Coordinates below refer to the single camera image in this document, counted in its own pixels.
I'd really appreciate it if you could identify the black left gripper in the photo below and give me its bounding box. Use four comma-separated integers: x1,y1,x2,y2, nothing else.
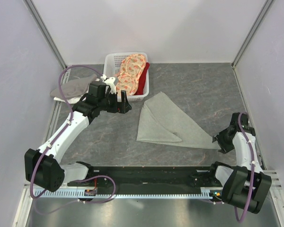
98,90,131,114

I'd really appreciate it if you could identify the grey-green cloth napkin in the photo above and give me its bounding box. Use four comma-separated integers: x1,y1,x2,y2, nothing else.
136,92,220,150

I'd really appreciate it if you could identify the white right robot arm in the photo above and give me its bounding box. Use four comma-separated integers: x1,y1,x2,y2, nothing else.
207,113,272,214

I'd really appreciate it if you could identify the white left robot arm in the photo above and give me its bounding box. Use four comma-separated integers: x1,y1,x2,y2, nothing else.
24,81,132,192

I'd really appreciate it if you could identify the red cloth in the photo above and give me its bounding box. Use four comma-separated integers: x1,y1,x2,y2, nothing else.
134,62,150,96

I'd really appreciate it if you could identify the floral mesh laundry bag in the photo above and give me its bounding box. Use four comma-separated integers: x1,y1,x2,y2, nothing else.
115,54,147,96

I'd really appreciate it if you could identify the white perforated plastic basket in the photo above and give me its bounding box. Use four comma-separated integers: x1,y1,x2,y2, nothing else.
103,52,150,102

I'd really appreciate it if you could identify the grey cloth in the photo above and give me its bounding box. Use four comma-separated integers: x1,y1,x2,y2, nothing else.
61,74,97,99

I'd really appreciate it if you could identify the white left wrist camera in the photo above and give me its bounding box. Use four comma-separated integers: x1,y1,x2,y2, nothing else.
100,74,118,94

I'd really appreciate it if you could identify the aluminium frame rail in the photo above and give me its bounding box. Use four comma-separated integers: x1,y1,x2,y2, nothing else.
0,0,284,227

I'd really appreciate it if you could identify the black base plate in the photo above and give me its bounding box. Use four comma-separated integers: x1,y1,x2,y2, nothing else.
67,166,236,190

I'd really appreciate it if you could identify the slotted cable duct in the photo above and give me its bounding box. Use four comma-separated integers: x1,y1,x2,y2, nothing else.
34,187,222,199

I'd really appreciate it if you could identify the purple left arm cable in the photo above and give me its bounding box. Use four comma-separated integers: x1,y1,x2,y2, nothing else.
29,65,116,215

